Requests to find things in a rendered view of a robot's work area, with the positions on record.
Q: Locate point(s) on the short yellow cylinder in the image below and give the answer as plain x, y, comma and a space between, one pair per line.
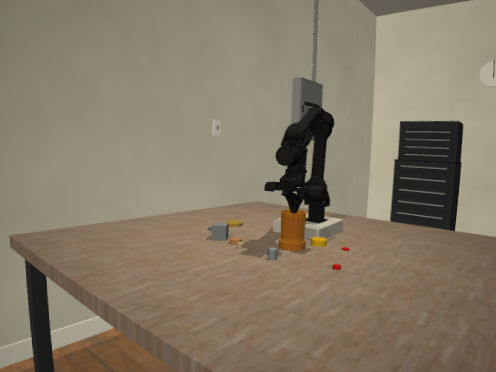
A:
318, 241

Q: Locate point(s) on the yellow round disc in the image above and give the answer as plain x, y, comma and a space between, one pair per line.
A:
234, 223

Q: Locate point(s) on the orange flat disc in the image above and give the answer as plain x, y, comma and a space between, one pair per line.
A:
234, 240

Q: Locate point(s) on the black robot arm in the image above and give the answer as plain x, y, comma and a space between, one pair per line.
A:
289, 155

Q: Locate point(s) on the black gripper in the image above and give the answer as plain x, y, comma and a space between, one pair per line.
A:
292, 198

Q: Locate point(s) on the grey cylinder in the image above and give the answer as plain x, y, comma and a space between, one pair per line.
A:
272, 254

